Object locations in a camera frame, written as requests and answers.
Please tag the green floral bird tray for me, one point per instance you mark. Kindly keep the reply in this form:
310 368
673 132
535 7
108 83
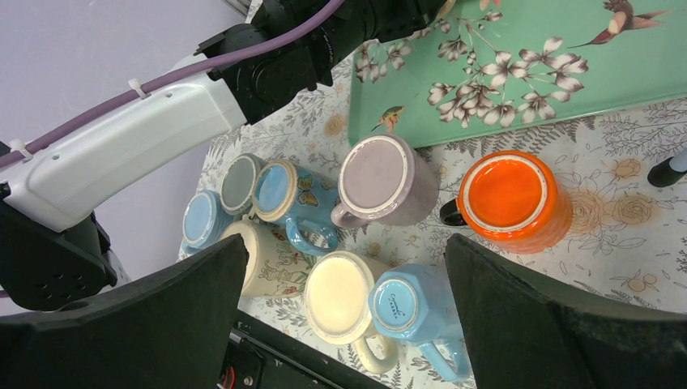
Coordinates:
482 70

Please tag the floral tablecloth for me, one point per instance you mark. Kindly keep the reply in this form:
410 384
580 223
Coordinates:
627 241

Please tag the cream yellow mug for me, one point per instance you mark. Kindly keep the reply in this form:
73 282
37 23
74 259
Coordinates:
337 310

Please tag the grey mug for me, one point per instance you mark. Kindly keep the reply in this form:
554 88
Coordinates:
237 185

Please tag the pale blue ribbed mug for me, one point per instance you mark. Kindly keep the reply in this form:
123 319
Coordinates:
204 221

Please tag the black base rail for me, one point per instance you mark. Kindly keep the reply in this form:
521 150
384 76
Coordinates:
259 356

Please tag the lilac mug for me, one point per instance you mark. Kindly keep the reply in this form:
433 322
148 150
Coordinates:
384 180

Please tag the orange mug with black handle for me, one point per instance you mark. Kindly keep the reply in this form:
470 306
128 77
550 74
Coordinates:
513 200

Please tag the light blue tripod stand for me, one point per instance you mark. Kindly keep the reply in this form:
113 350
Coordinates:
669 171

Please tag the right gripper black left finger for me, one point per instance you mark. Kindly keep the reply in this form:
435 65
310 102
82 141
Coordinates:
166 330

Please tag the blue butterfly mug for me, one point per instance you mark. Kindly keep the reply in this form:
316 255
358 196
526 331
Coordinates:
301 201

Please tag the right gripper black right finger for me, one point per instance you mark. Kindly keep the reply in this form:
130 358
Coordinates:
527 330

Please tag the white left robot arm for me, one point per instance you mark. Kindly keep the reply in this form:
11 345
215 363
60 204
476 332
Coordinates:
53 250

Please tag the beige cartoon print mug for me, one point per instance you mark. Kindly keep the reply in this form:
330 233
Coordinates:
275 268

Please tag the light blue faceted mug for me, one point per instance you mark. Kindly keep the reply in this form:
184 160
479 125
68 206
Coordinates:
414 305

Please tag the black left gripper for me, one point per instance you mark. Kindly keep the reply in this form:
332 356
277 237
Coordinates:
388 20

